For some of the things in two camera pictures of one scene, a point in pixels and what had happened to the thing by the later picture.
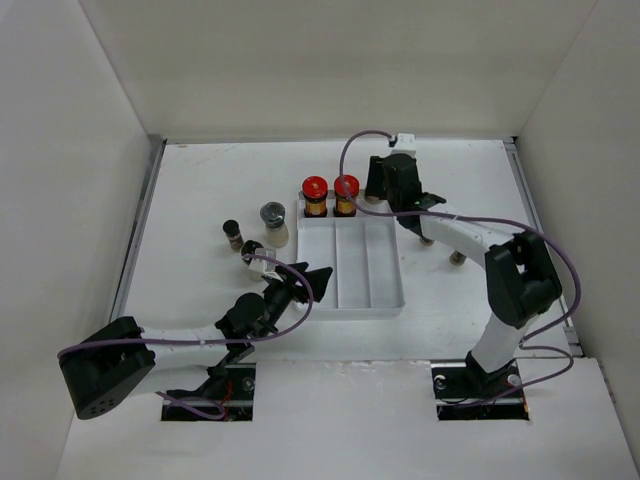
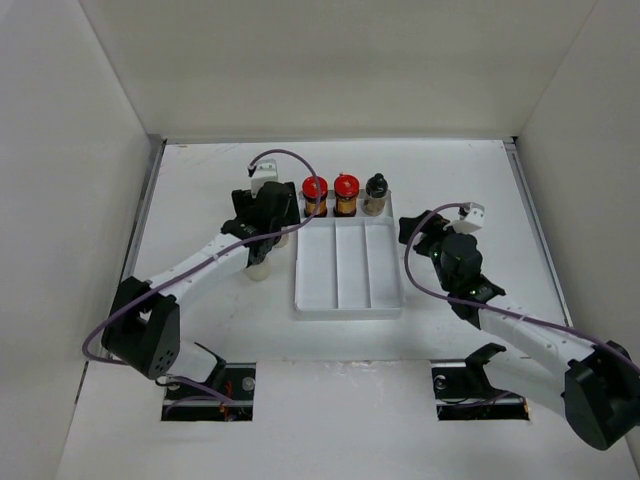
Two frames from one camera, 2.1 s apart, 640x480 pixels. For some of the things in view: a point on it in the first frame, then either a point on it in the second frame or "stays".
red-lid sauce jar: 315,190 stays
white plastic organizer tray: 365,253 stays
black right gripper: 376,176 → 434,226
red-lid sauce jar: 343,207 stays
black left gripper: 297,294 → 245,202
